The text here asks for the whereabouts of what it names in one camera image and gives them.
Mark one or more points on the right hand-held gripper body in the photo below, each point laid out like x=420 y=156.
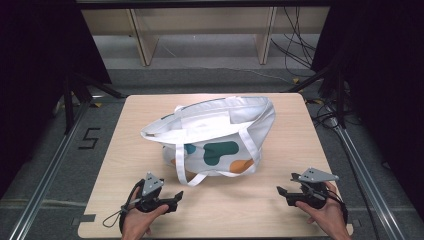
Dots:
x=313 y=191

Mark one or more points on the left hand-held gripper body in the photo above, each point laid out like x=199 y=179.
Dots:
x=151 y=186

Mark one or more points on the white tote bag coloured patches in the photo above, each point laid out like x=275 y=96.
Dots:
x=213 y=131

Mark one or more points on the person's right hand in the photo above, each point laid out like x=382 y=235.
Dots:
x=328 y=216

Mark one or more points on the person's left hand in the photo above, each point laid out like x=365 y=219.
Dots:
x=136 y=223

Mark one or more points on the yellow tape piece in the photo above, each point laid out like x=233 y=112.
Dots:
x=295 y=80
x=97 y=104
x=315 y=101

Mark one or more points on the black metal stand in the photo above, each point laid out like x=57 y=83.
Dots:
x=330 y=90
x=78 y=96

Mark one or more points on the black curtain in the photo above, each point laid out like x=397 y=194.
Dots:
x=380 y=83
x=40 y=73

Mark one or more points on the aluminium floor rail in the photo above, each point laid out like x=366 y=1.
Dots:
x=363 y=180
x=46 y=173

